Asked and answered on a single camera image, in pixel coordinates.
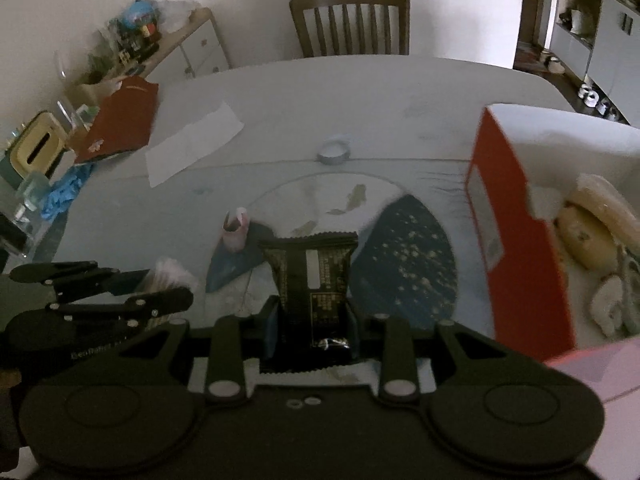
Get white tall cabinet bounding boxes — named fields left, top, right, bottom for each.
left=585, top=0, right=640, bottom=126

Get small pink cup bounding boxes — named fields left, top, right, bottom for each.
left=222, top=206, right=251, bottom=251

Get clear glass jar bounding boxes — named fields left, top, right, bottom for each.
left=15, top=175, right=52, bottom=222

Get beige tissue box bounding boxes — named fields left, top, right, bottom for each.
left=10, top=112, right=69, bottom=179

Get red folder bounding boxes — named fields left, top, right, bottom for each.
left=74, top=77, right=160, bottom=164

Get row of small jars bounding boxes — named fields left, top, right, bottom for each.
left=577, top=82, right=627, bottom=122

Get white sideboard cabinet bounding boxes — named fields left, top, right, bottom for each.
left=65, top=7, right=232, bottom=106

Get white paper sheet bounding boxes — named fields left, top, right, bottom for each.
left=145, top=101, right=245, bottom=189

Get colourful globe toy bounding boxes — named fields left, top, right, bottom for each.
left=122, top=0, right=161, bottom=41

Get black snack packet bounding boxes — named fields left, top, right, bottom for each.
left=258, top=231, right=361, bottom=362

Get blue gloves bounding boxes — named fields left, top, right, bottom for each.
left=40, top=172, right=89, bottom=221

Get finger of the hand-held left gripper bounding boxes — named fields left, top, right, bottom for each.
left=9, top=259, right=152, bottom=304
left=46, top=286, right=196, bottom=332

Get yellow plush toy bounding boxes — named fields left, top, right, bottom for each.
left=556, top=203, right=619, bottom=268

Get white cotton swab bundle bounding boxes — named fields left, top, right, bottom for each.
left=149, top=257, right=199, bottom=294

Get red cardboard box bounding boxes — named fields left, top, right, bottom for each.
left=464, top=103, right=640, bottom=406

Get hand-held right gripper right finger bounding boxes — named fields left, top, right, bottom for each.
left=345, top=300, right=524, bottom=407

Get brown wooden chair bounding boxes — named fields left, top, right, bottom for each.
left=289, top=0, right=411, bottom=59

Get white crumpled item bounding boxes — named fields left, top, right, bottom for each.
left=589, top=275, right=627, bottom=339

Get white tape roll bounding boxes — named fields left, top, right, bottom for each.
left=318, top=135, right=352, bottom=165

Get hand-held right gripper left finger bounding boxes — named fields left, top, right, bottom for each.
left=116, top=295, right=281, bottom=406

